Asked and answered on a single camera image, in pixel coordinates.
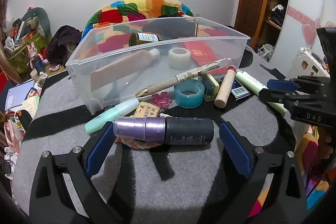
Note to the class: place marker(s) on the white tape roll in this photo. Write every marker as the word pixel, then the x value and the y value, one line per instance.
pixel 179 58

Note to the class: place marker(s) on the blue card box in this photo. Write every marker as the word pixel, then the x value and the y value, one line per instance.
pixel 238 91

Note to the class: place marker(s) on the tan eraser block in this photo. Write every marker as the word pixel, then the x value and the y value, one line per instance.
pixel 146 109

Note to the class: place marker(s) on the light green marker tube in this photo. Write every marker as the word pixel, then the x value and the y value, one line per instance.
pixel 256 86

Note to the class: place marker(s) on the white suitcase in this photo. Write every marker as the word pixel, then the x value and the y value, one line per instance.
pixel 307 63

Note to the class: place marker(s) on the dark purple clothing heap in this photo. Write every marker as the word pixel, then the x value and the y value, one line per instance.
pixel 63 44

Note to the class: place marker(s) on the grey neck pillow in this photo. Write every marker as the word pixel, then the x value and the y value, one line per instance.
pixel 41 14

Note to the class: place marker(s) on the mint green highlighter pen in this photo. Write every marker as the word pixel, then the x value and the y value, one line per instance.
pixel 111 114

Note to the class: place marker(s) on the grey black striped blanket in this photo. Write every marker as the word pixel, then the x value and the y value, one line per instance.
pixel 160 185

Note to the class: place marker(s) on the red paper packet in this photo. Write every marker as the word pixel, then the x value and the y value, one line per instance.
pixel 202 51

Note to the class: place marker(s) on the green basket of clutter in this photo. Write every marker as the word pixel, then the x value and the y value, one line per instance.
pixel 24 33

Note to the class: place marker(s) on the black clothing pile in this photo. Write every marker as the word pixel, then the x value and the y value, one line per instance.
pixel 168 25

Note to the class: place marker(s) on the teal tape roll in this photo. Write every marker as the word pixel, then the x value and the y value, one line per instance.
pixel 189 94

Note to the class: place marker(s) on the pink hair clip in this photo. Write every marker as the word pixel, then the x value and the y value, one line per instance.
pixel 162 100

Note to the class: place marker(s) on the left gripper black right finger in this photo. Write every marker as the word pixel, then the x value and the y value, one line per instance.
pixel 286 198

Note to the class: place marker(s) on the braided rope keychain charm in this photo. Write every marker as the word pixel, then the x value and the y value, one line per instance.
pixel 136 143

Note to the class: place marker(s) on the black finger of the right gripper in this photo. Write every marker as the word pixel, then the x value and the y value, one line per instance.
pixel 278 96
pixel 283 85

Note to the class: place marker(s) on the white sliding wardrobe door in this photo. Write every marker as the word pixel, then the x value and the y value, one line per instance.
pixel 302 19

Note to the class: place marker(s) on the blue white booklet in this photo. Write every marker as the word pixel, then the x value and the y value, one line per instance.
pixel 17 94

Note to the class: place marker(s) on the red box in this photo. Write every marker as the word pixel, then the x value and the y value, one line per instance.
pixel 4 82

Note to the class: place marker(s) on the peach cosmetic tube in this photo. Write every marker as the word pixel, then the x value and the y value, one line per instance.
pixel 123 67

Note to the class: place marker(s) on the purple and black bottle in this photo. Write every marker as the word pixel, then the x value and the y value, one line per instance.
pixel 169 130

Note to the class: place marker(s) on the small green box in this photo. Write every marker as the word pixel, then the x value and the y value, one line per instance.
pixel 211 87

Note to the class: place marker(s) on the beige lip balm stick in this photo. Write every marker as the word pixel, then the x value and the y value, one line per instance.
pixel 229 77

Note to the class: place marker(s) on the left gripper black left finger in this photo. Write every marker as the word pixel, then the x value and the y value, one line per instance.
pixel 50 201

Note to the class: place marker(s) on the clear plastic storage bin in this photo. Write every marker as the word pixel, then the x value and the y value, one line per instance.
pixel 87 58

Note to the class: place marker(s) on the dark green glass bottle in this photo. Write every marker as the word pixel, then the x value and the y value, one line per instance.
pixel 138 38

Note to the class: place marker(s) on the person's right hand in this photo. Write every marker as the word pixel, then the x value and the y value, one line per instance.
pixel 324 154

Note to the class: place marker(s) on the pink rabbit figurine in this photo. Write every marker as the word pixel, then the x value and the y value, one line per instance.
pixel 36 59

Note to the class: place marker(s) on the beige patterned pen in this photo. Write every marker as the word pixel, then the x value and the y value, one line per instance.
pixel 182 77

